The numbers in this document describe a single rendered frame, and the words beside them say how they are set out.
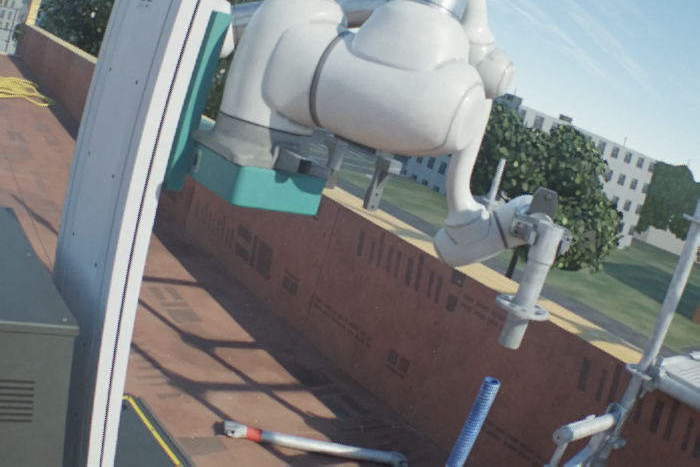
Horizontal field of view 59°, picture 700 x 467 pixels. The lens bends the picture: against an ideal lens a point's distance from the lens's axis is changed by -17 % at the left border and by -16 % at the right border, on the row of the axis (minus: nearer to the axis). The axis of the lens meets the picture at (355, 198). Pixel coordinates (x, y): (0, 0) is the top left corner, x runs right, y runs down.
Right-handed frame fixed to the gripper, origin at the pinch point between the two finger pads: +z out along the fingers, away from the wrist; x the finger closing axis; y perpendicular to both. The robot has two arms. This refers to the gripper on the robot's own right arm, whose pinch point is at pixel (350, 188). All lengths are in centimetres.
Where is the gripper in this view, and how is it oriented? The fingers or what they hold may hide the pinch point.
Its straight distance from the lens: 141.0
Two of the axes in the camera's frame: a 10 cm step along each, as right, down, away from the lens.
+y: -7.4, -1.1, -6.7
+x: 6.1, 3.1, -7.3
